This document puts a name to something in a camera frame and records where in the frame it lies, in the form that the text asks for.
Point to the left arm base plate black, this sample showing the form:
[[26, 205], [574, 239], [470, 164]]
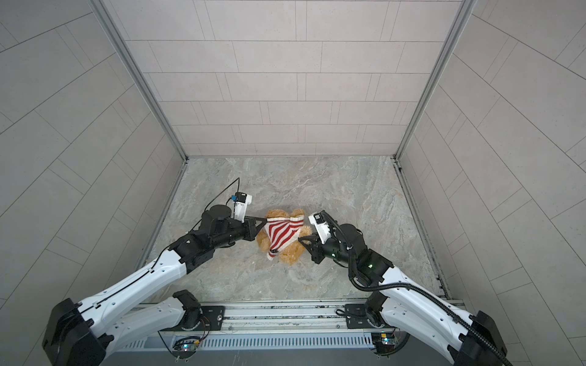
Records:
[[206, 318]]

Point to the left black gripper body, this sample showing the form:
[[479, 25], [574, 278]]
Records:
[[233, 232]]

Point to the right aluminium corner post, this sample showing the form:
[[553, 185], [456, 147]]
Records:
[[462, 16]]

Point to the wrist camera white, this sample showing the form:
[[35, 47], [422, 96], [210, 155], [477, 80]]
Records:
[[240, 203], [321, 224]]

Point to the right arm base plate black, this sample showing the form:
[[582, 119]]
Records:
[[359, 316]]

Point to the right green circuit board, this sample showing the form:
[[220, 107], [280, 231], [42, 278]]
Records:
[[384, 343]]

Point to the aluminium corner post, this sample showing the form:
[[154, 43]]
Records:
[[462, 16], [114, 35]]

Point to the brown plush teddy bear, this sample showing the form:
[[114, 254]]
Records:
[[293, 252]]

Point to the green circuit board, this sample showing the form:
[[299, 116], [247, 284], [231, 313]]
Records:
[[187, 347], [384, 343]]

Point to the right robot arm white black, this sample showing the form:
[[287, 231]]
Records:
[[397, 301]]

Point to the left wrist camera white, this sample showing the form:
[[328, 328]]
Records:
[[240, 203]]

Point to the aluminium mounting rail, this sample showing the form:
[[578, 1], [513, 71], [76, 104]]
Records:
[[250, 317]]

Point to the left green circuit board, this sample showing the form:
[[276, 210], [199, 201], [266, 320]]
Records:
[[187, 347]]

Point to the left aluminium corner post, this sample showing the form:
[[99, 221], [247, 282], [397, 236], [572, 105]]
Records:
[[114, 35]]

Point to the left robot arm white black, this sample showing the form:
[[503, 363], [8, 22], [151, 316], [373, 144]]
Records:
[[87, 332]]

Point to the red white striped knit sweater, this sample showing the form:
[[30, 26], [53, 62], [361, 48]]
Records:
[[282, 232]]

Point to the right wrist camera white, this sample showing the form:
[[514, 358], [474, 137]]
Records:
[[321, 224]]

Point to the white ventilation grille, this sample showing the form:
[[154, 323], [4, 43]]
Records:
[[276, 341]]

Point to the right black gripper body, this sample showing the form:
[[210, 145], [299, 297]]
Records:
[[333, 251]]

